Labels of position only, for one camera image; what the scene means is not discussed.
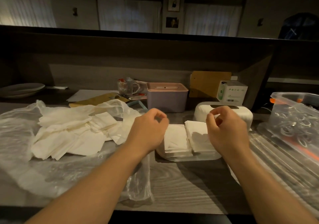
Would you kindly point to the person's right hand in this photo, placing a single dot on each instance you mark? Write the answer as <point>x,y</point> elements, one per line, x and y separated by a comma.
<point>228,136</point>

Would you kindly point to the person's left hand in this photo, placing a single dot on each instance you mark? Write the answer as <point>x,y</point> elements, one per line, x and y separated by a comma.
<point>145,134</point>

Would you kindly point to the person's right thumb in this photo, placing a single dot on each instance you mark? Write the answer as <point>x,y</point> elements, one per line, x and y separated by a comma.
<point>209,125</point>

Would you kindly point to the person's left thumb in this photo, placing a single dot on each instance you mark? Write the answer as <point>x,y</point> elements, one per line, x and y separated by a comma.
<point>164,129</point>

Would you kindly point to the person's left forearm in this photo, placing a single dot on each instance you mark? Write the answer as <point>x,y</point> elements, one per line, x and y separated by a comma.
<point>99,189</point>

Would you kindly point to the person's right forearm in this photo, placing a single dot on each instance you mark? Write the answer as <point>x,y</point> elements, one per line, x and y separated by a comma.
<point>264,194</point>

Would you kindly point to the small white napkin stack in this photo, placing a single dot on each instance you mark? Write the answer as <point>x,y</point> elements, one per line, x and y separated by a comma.
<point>175,139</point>

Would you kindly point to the large white napkin stack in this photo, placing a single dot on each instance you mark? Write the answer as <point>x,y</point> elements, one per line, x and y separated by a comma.
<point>198,136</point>

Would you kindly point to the pink tissue box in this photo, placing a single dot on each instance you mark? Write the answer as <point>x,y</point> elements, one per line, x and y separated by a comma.
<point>166,99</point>

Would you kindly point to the white tissue box lid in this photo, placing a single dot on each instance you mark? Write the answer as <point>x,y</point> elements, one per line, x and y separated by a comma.
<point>245,119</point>

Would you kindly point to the white tissue box base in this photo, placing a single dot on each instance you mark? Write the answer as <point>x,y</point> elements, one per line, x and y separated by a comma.
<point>189,157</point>

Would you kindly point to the white box with green print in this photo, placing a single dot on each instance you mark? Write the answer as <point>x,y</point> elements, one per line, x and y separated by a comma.
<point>231,91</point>

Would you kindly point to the brown wooden clipboard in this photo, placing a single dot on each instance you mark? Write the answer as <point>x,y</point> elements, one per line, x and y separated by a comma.
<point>206,83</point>

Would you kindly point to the clear glass mug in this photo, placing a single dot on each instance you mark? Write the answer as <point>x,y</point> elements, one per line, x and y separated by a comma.
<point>125,88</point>

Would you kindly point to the brown paper envelope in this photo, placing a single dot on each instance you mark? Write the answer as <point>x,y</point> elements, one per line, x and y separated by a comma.
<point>99,100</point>

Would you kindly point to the dark wooden counter shelf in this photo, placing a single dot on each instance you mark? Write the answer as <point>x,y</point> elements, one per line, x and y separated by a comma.
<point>149,49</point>

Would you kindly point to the white rings in container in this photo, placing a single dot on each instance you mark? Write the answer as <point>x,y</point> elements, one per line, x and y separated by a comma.
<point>294,126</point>

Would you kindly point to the clear plastic container lid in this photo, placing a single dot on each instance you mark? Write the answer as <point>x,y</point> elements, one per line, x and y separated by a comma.
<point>286,161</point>

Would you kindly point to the clear plastic storage container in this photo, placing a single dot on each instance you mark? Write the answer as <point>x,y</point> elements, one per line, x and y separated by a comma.
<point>296,124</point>

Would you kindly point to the white paper sheet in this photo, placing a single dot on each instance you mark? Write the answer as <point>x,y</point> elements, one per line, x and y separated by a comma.
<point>84,94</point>

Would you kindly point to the pile of loose white napkins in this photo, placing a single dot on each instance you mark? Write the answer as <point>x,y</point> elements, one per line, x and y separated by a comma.
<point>69,134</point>

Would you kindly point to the white curtain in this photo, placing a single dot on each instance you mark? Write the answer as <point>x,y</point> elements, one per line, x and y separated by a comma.
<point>128,15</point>
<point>25,10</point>
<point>211,20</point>

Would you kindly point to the small dark framed picture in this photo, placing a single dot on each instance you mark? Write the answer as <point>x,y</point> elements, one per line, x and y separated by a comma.
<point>172,22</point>

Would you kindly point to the framed portrait picture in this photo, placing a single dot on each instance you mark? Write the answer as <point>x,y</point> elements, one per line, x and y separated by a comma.
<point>174,2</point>

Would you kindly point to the dark backpack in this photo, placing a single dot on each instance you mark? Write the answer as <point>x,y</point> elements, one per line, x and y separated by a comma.
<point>299,27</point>

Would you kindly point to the clear plastic bag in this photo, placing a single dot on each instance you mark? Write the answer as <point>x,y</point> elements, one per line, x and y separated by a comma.
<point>37,174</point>

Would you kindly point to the white plate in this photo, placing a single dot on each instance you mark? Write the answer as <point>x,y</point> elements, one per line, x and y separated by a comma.
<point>20,89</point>

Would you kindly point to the light blue frame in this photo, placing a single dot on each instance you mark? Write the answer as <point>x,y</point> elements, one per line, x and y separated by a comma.
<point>138,105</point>

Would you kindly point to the dark wall lamp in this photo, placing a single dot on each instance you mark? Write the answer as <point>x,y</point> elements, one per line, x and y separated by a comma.
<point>260,22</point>
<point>74,11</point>

